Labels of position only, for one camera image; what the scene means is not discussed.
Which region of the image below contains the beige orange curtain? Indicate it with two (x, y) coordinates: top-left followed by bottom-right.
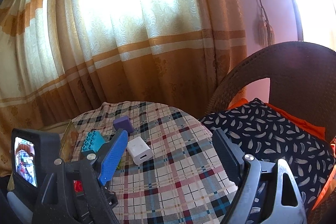
(1, 0), (247, 176)

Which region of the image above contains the purple block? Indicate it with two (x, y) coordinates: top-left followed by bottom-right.
(113, 115), (134, 135)

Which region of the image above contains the plaid tablecloth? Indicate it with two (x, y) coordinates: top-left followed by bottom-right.
(72, 101), (237, 223)

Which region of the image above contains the blue toy brick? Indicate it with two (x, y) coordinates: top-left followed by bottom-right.
(81, 130), (105, 156)

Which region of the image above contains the gold metal tray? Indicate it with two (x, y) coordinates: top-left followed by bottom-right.
(9, 121), (79, 193)

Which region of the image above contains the orange cloth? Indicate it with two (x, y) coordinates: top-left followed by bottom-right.
(223, 99), (335, 211)

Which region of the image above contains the red toy brick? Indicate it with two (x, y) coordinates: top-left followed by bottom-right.
(73, 180), (83, 193)

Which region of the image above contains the curtain tassel tieback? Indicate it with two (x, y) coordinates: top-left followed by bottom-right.
(257, 0), (275, 48)

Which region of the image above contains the white charger plug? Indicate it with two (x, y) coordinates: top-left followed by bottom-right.
(126, 136), (153, 165)

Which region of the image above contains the navy feather pattern cushion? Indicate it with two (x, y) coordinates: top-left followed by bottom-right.
(201, 99), (335, 223)

